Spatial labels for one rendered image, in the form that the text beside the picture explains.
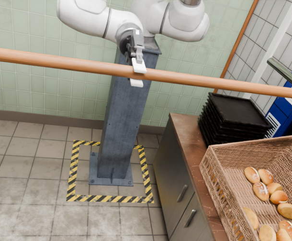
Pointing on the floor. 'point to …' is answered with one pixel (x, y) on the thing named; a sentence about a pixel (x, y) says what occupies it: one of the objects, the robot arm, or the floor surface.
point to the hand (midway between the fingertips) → (137, 72)
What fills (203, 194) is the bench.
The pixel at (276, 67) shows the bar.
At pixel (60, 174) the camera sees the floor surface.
